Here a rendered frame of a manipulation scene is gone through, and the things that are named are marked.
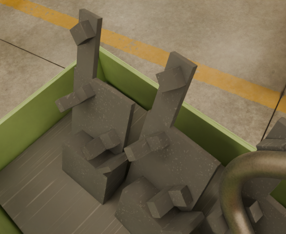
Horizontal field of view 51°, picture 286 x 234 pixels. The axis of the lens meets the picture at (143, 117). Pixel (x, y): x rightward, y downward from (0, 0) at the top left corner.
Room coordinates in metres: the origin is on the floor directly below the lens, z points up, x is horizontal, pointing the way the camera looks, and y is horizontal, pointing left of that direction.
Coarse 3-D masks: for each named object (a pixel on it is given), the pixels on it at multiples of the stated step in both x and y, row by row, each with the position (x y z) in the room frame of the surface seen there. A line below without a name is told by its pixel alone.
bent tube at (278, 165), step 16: (240, 160) 0.13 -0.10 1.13; (256, 160) 0.12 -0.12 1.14; (272, 160) 0.11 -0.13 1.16; (224, 176) 0.12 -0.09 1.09; (240, 176) 0.11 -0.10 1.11; (256, 176) 0.11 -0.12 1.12; (272, 176) 0.10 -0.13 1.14; (224, 192) 0.11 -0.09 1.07; (240, 192) 0.11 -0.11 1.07; (224, 208) 0.10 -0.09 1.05; (240, 208) 0.09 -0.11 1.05; (240, 224) 0.07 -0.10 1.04
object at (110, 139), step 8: (80, 88) 0.36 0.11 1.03; (88, 88) 0.36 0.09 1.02; (64, 96) 0.35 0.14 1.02; (72, 96) 0.36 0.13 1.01; (80, 96) 0.36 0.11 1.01; (88, 96) 0.35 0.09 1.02; (56, 104) 0.35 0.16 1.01; (64, 104) 0.34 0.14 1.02; (72, 104) 0.34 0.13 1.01; (104, 136) 0.29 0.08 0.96; (112, 136) 0.28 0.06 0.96; (88, 144) 0.27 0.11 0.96; (96, 144) 0.28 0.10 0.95; (104, 144) 0.28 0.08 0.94; (112, 144) 0.27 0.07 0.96; (88, 152) 0.26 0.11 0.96; (96, 152) 0.26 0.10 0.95
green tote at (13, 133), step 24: (72, 72) 0.48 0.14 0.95; (120, 72) 0.47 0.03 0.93; (48, 96) 0.43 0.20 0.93; (144, 96) 0.41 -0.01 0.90; (0, 120) 0.37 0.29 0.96; (24, 120) 0.39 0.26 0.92; (48, 120) 0.41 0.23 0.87; (192, 120) 0.31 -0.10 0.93; (0, 144) 0.34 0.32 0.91; (24, 144) 0.36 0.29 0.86; (216, 144) 0.26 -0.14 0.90; (240, 144) 0.22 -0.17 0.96; (0, 168) 0.32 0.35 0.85; (0, 216) 0.19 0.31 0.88
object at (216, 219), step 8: (248, 200) 0.11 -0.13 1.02; (256, 200) 0.10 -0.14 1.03; (216, 208) 0.11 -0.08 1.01; (248, 208) 0.09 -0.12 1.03; (256, 208) 0.09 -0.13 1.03; (208, 216) 0.10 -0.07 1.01; (216, 216) 0.09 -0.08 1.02; (248, 216) 0.08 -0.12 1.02; (256, 216) 0.08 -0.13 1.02; (216, 224) 0.08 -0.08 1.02; (224, 224) 0.08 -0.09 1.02; (216, 232) 0.07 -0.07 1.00; (224, 232) 0.07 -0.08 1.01
